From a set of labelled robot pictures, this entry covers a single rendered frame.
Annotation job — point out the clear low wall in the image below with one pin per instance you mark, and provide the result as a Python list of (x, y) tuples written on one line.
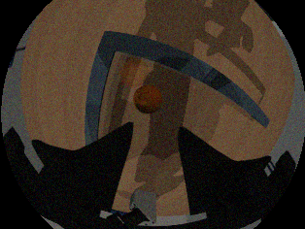
[(111, 89)]

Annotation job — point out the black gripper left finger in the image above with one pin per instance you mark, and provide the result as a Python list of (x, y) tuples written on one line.
[(95, 168)]

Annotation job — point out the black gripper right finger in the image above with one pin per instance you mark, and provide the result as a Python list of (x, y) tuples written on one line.
[(209, 174)]

